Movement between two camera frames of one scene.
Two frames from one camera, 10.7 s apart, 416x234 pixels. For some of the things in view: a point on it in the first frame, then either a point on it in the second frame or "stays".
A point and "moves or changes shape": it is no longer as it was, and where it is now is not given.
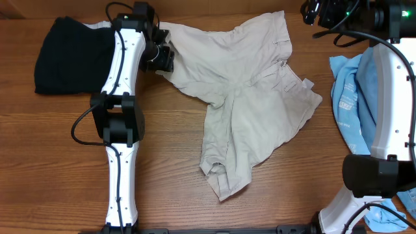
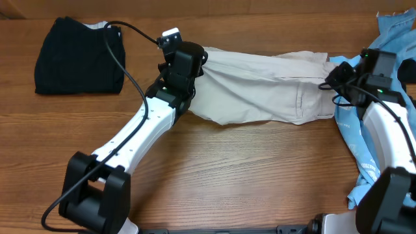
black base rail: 283,229 stays
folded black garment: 73,59 stays
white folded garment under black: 103,24 stays
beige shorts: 255,96 moves or changes shape
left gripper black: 166,61 → 163,68
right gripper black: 328,21 → 342,68
